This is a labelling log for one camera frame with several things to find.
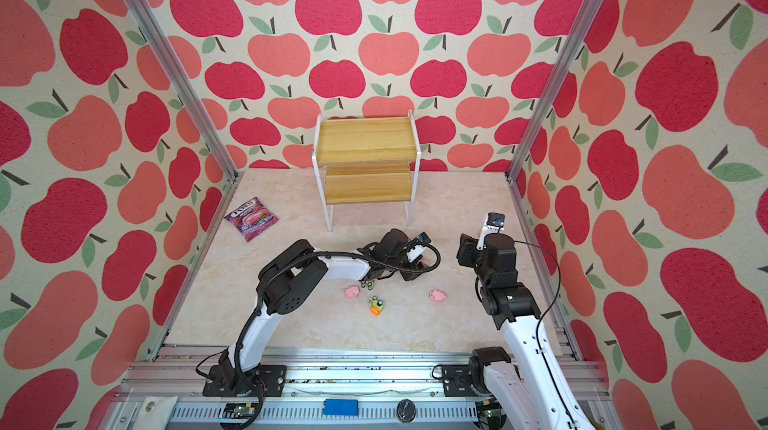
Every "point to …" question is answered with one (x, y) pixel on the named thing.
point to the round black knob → (406, 410)
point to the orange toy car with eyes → (376, 306)
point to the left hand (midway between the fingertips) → (430, 265)
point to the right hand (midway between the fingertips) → (480, 237)
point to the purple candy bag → (252, 218)
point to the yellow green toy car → (368, 283)
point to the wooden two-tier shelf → (366, 160)
